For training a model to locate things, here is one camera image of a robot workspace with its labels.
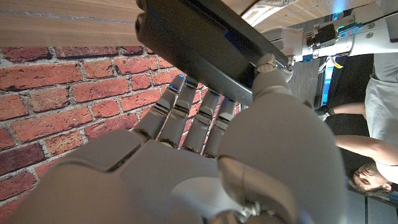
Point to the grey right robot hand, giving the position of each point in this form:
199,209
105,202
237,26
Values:
273,149

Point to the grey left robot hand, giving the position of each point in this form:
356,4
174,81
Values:
289,40

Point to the black stapler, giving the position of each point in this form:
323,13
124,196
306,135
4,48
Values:
192,40

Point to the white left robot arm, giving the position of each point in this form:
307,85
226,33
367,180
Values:
367,40

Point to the person bare forearm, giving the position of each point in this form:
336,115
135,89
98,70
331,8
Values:
363,146
348,109

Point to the person in grey clothes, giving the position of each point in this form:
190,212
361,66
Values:
382,102

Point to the red brick printed backdrop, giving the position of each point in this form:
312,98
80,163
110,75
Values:
62,93

